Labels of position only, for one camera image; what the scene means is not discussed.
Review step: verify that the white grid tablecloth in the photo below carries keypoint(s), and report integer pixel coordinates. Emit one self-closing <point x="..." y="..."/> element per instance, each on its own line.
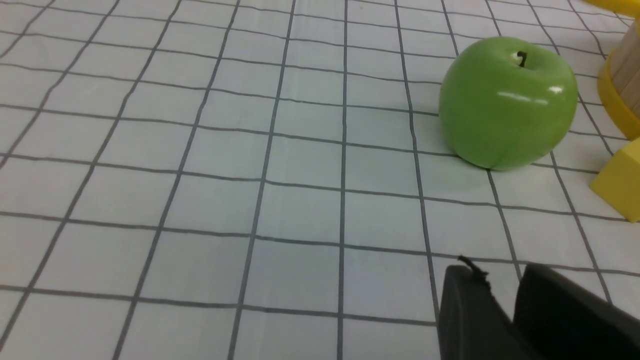
<point x="267" y="179"/>

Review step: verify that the green apple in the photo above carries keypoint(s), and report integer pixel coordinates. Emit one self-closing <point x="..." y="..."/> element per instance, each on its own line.
<point x="505" y="103"/>

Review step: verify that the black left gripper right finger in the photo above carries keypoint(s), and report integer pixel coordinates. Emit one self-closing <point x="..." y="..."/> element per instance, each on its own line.
<point x="561" y="320"/>

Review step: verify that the bamboo steamer tray yellow rim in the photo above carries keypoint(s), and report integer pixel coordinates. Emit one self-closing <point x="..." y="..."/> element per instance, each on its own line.
<point x="618" y="81"/>

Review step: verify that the yellow cube block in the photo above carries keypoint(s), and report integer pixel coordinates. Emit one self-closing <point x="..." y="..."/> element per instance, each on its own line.
<point x="618" y="183"/>

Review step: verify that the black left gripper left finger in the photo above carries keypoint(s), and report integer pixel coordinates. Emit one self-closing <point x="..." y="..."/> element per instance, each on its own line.
<point x="472" y="325"/>

